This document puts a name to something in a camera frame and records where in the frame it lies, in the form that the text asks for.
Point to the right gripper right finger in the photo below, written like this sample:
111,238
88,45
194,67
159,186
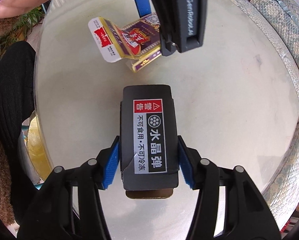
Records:
247,215

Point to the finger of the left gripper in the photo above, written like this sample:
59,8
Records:
143,7

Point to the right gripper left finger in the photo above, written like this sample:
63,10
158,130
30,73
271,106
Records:
68,204

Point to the playing card box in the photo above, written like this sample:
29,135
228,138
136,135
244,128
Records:
138,42

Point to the black gel ball box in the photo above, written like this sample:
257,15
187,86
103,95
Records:
148,142

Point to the yellow trash bin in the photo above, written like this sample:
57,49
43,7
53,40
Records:
39,164

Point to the person black trouser legs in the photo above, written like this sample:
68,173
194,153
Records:
16,105

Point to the green potted plant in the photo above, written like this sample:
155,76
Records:
18,28

